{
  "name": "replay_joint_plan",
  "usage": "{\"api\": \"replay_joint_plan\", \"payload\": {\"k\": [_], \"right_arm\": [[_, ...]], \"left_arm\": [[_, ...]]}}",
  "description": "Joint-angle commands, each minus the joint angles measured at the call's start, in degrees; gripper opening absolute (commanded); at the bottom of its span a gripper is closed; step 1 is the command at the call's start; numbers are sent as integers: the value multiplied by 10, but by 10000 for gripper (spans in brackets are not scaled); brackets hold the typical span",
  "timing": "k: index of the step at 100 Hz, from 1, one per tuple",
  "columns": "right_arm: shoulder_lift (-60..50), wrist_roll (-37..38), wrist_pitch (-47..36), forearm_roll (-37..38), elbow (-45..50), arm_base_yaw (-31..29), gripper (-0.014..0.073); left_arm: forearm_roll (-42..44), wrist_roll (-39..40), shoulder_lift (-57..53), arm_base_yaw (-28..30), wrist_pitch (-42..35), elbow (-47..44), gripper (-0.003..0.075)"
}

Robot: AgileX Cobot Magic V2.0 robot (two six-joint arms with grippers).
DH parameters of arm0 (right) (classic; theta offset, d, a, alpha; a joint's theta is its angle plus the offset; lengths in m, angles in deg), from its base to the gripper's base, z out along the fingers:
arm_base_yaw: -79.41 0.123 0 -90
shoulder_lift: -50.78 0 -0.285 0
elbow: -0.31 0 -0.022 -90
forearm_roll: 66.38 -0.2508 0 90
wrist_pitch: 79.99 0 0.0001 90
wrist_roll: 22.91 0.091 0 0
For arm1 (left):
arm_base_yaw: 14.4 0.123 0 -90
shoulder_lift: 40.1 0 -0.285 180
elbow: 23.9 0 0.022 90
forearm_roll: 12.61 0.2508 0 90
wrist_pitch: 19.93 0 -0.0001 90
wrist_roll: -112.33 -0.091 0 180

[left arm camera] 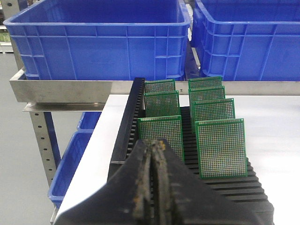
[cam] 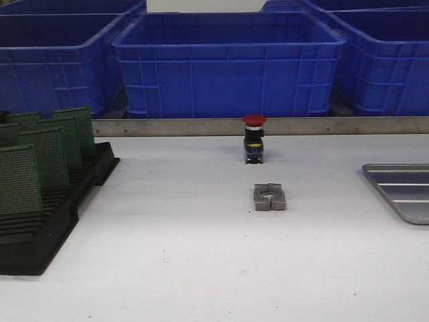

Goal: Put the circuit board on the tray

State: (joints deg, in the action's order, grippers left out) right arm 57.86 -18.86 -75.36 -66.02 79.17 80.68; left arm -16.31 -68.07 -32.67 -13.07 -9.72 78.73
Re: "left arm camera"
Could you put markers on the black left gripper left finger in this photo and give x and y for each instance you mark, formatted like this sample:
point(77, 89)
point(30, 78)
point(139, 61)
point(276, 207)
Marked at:
point(123, 200)

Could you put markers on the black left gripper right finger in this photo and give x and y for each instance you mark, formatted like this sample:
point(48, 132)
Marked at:
point(183, 199)

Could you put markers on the green perforated circuit board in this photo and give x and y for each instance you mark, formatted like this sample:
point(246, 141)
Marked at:
point(167, 127)
point(163, 103)
point(209, 93)
point(217, 109)
point(204, 82)
point(159, 85)
point(221, 148)

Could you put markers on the blue plastic bin lower shelf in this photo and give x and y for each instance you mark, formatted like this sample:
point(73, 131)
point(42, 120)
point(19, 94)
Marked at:
point(72, 157)

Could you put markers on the blue plastic crate middle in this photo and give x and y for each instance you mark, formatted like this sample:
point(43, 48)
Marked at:
point(248, 40)

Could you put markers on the blue plastic crate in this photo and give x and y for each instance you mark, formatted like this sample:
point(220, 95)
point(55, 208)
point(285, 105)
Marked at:
point(248, 40)
point(102, 39)

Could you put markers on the blue plastic crate left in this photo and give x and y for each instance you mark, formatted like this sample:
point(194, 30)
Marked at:
point(102, 39)

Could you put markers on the steel shelf frame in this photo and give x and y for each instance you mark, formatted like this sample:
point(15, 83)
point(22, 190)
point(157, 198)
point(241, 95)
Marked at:
point(38, 117)

